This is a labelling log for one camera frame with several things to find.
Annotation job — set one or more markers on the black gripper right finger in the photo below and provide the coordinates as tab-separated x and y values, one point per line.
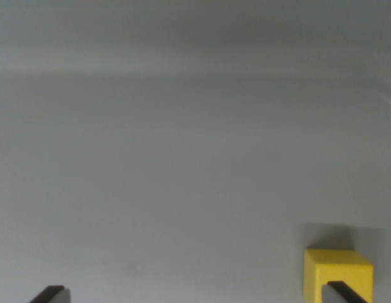
339	295

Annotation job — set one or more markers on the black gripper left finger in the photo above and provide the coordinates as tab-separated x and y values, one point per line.
53	296

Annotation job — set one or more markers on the grey plastic bin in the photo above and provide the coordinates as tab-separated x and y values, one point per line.
182	142

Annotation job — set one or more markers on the yellow cube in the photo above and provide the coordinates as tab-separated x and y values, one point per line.
337	265

